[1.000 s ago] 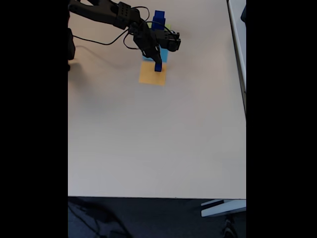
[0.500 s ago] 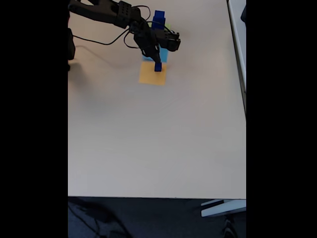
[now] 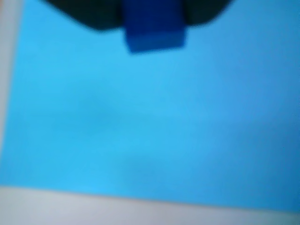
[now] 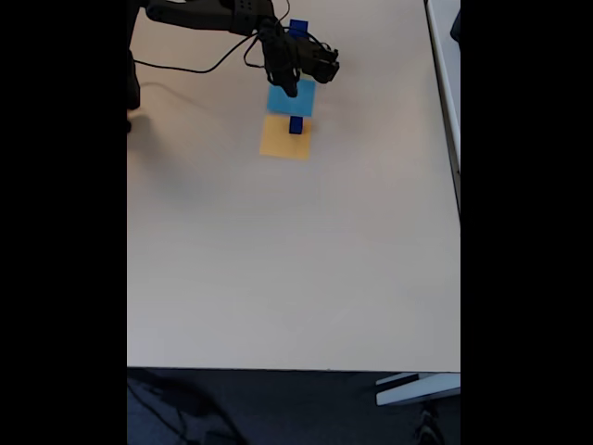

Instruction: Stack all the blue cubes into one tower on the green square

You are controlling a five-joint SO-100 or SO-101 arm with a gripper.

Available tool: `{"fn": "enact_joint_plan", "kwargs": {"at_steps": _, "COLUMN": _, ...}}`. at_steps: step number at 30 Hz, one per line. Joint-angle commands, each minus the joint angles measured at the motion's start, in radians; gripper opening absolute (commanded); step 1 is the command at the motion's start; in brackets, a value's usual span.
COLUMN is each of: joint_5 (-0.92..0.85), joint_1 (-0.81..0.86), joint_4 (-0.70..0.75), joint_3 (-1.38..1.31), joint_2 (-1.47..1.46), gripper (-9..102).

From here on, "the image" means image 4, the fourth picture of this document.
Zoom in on medium blue cube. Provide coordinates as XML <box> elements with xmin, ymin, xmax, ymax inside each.
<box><xmin>286</xmin><ymin>19</ymin><xmax>309</xmax><ymax>42</ymax></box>

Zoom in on light blue paper square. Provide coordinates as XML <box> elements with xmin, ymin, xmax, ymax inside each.
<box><xmin>266</xmin><ymin>77</ymin><xmax>318</xmax><ymax>117</ymax></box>

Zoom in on orange paper square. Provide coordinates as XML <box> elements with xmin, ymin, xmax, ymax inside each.
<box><xmin>259</xmin><ymin>114</ymin><xmax>312</xmax><ymax>162</ymax></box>

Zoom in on white adjacent table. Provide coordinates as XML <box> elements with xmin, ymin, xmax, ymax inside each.
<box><xmin>424</xmin><ymin>0</ymin><xmax>461</xmax><ymax>214</ymax></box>

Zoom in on white table foot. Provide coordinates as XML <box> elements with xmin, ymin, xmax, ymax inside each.
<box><xmin>374</xmin><ymin>372</ymin><xmax>461</xmax><ymax>407</ymax></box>

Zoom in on black camera box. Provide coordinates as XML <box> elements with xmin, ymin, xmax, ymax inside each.
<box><xmin>296</xmin><ymin>36</ymin><xmax>341</xmax><ymax>85</ymax></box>

